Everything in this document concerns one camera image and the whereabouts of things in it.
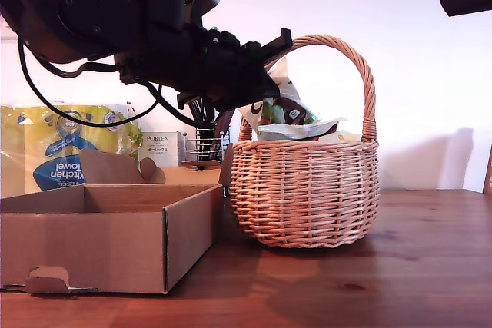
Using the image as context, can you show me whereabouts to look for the white Galaxy egg bag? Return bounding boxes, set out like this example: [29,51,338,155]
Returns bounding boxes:
[240,57,320,129]

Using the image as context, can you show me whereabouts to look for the Galaxy mint egg bag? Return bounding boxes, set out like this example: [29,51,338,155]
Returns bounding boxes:
[256,115,349,143]

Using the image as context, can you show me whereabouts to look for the white Porlex box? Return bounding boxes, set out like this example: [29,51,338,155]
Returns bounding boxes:
[141,131,186,167]

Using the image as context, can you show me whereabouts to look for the woven wicker basket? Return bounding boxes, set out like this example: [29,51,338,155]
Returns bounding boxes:
[229,34,381,249]

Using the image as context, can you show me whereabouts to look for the brown cardboard box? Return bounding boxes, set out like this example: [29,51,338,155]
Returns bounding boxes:
[0,147,234,295]

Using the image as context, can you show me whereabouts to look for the yellow kitchen towel pack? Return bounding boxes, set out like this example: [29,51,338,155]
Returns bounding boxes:
[0,101,143,200]

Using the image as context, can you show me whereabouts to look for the brown knife handle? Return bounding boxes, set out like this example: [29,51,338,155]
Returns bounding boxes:
[209,111,234,160]

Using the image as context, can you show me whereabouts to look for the wire utensil holder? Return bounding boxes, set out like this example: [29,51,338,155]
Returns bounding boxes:
[183,126,231,162]

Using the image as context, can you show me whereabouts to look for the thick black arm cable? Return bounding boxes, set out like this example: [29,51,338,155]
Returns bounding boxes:
[22,41,124,78]

